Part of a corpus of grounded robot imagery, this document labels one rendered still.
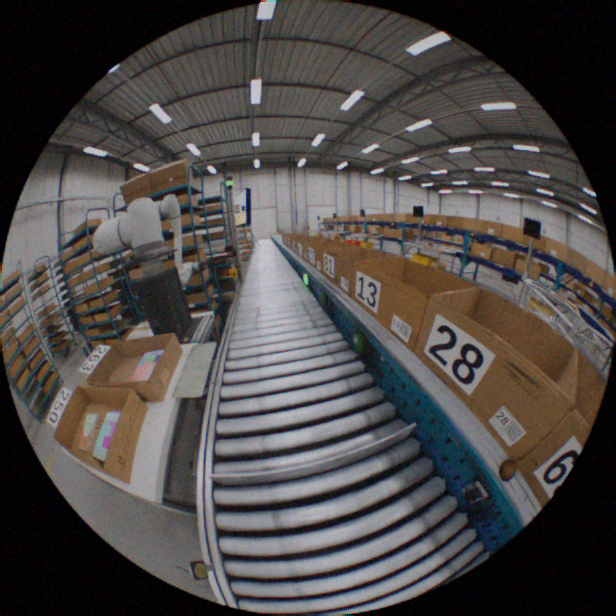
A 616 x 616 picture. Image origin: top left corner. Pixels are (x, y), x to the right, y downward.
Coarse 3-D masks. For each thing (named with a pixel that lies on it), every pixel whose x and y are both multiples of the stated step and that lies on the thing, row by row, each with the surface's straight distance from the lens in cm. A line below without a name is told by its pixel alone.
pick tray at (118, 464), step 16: (80, 400) 98; (96, 400) 93; (112, 400) 83; (128, 400) 65; (64, 416) 94; (80, 416) 98; (128, 416) 65; (144, 416) 71; (64, 432) 94; (80, 432) 93; (96, 432) 85; (128, 432) 65; (64, 448) 93; (112, 448) 60; (128, 448) 64; (96, 464) 61; (112, 464) 60; (128, 464) 64; (128, 480) 64
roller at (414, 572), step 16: (448, 544) 56; (464, 544) 57; (432, 560) 54; (400, 576) 52; (416, 576) 53; (352, 592) 51; (368, 592) 51; (384, 592) 52; (256, 608) 54; (272, 608) 53; (288, 608) 52; (304, 608) 52; (320, 608) 52
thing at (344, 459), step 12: (396, 432) 45; (408, 432) 50; (372, 444) 42; (384, 444) 47; (336, 456) 40; (348, 456) 42; (360, 456) 47; (288, 468) 40; (300, 468) 40; (312, 468) 42; (324, 468) 45; (216, 480) 47; (228, 480) 46; (240, 480) 46; (252, 480) 46; (264, 480) 46; (276, 480) 47
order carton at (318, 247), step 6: (312, 246) 131; (318, 246) 150; (324, 246) 152; (330, 246) 154; (336, 246) 156; (342, 246) 152; (348, 246) 143; (354, 246) 134; (360, 246) 126; (318, 252) 118; (318, 258) 120; (312, 264) 136; (318, 270) 122
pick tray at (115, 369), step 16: (160, 336) 88; (112, 352) 105; (128, 352) 106; (144, 352) 99; (176, 352) 83; (96, 368) 98; (112, 368) 104; (128, 368) 98; (160, 368) 71; (96, 384) 88; (112, 384) 78; (128, 384) 72; (144, 384) 67; (160, 384) 70; (144, 400) 75; (160, 400) 71
